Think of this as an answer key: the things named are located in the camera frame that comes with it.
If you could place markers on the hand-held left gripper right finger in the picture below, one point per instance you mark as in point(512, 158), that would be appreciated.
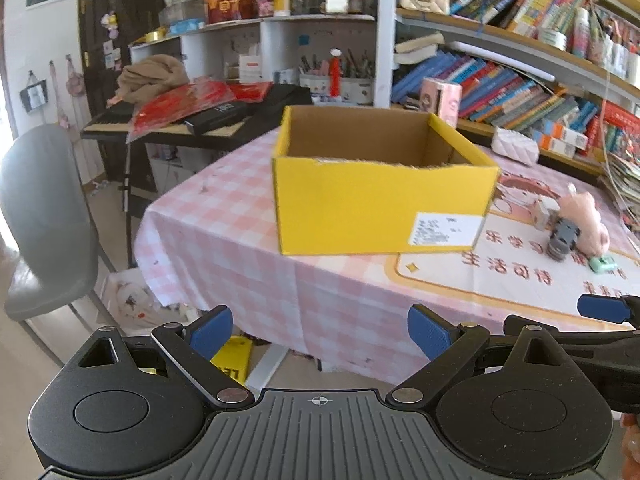
point(427, 330)

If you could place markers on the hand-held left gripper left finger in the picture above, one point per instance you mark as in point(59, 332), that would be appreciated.
point(212, 329)

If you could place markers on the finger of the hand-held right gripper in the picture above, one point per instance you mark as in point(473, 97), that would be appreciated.
point(590, 334)
point(602, 308)

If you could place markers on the green eraser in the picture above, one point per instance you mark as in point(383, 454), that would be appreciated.
point(602, 263)

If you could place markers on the pink plush toy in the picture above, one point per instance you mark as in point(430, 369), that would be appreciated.
point(585, 217)

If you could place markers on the yellow cardboard box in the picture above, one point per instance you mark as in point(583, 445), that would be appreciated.
point(350, 205)

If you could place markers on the person's right hand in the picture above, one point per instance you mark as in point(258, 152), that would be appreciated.
point(632, 447)

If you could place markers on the yellow printed card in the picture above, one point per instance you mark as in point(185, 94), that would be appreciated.
point(234, 360)

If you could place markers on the grey toy car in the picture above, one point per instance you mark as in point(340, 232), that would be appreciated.
point(564, 237)

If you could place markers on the white plastic bag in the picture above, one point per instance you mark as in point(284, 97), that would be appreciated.
point(132, 300)

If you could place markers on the cartoon printed desk mat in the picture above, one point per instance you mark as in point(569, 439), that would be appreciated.
point(500, 280)

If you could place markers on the pink checked tablecloth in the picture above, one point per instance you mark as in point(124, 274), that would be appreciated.
point(225, 240)

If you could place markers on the stack of newspapers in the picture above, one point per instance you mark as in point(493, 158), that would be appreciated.
point(622, 180)

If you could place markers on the white quilted pouch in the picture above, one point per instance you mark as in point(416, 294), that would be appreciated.
point(515, 146)

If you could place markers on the grey chair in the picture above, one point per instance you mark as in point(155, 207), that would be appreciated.
point(47, 220)

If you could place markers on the flat black box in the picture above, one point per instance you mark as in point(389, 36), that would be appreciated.
point(215, 116)

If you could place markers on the bag of red paper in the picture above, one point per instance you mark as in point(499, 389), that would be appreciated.
point(180, 105)

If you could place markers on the tall pink box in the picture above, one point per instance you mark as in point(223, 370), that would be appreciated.
point(440, 102)

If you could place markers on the black electronic keyboard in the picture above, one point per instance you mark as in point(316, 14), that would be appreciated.
point(280, 105)

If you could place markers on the red envelope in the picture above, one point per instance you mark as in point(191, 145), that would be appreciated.
point(250, 91)

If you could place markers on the row of blue books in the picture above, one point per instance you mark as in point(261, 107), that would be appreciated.
point(480, 90)

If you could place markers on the white pen holder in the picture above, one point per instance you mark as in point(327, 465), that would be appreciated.
point(345, 89)

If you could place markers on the brown cloth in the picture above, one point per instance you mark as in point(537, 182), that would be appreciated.
point(150, 77)

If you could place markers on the red doll ornament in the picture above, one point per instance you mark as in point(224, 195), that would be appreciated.
point(334, 72)

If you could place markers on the hanging pink bag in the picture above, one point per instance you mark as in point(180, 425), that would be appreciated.
point(75, 80)

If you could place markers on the wooden bookshelf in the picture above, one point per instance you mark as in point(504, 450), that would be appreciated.
point(500, 40)

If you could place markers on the white shelf unit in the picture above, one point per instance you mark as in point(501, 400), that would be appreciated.
point(280, 45)

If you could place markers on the hanging dark bag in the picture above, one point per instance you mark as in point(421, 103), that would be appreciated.
point(34, 94)

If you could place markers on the black door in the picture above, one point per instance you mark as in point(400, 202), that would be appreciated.
point(120, 35)

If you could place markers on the row of colourful books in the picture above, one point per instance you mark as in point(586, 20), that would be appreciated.
point(525, 5)

